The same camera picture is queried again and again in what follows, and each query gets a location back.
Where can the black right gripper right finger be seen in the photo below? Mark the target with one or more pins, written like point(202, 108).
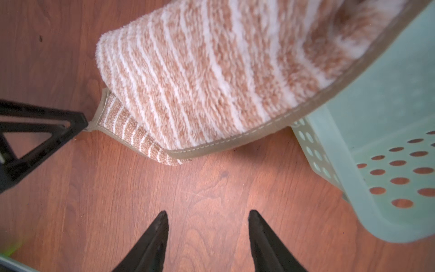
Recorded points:
point(268, 252)

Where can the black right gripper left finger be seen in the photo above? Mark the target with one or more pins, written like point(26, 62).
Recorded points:
point(148, 254)

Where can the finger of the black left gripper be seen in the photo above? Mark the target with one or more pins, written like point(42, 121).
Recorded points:
point(30, 135)

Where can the striped brown white dishcloth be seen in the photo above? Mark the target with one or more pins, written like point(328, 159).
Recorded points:
point(199, 77)

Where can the mint green perforated basket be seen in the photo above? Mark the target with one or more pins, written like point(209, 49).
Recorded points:
point(375, 141)

